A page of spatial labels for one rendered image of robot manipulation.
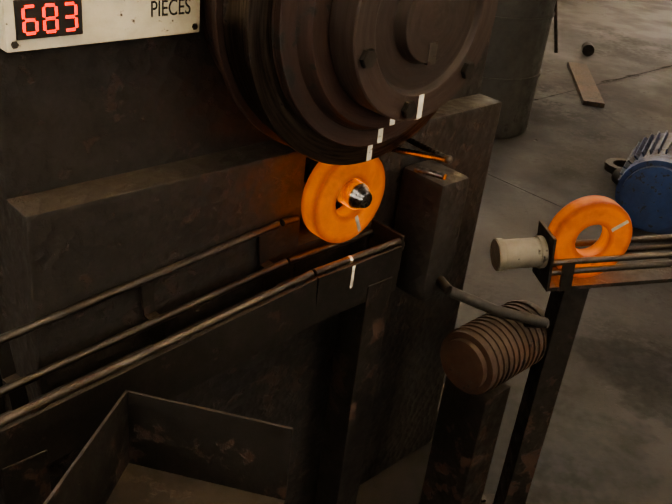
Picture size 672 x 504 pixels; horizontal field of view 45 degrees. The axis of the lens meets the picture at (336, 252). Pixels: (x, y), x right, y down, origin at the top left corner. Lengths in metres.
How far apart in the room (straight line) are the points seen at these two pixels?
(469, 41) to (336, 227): 0.34
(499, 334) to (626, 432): 0.84
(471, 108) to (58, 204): 0.82
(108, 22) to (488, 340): 0.85
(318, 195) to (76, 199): 0.35
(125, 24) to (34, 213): 0.26
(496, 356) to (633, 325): 1.30
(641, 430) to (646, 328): 0.53
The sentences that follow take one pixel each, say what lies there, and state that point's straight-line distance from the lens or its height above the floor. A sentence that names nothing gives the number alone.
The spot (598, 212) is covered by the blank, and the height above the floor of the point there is 0.76.
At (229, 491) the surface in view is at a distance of 1.03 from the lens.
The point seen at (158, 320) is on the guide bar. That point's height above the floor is 0.68.
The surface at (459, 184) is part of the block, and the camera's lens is 1.43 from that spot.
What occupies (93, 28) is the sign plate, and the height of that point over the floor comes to 1.08.
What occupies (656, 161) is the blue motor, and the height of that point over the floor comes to 0.32.
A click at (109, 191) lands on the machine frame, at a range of 1.11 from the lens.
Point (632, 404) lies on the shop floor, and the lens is 2.40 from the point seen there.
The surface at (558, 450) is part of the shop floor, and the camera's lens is 2.16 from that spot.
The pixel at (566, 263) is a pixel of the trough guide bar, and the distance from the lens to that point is 1.51.
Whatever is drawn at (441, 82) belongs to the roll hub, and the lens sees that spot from 1.16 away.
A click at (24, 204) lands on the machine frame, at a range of 1.08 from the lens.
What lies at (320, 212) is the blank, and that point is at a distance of 1.23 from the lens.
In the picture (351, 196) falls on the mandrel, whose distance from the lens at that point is 1.24.
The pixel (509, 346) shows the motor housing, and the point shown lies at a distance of 1.54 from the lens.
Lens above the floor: 1.34
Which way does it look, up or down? 29 degrees down
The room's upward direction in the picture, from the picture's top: 7 degrees clockwise
